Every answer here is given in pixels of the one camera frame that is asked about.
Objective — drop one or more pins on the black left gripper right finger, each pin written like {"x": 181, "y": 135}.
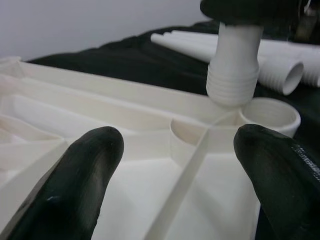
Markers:
{"x": 280, "y": 180}

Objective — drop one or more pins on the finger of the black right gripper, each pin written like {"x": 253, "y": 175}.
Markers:
{"x": 250, "y": 11}

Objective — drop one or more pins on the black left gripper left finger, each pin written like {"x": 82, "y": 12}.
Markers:
{"x": 70, "y": 187}

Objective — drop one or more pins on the white plastic table leg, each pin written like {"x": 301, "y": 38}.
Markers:
{"x": 233, "y": 75}
{"x": 275, "y": 72}
{"x": 312, "y": 75}
{"x": 197, "y": 33}

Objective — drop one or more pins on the white plastic children table top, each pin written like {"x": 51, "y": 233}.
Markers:
{"x": 155, "y": 200}

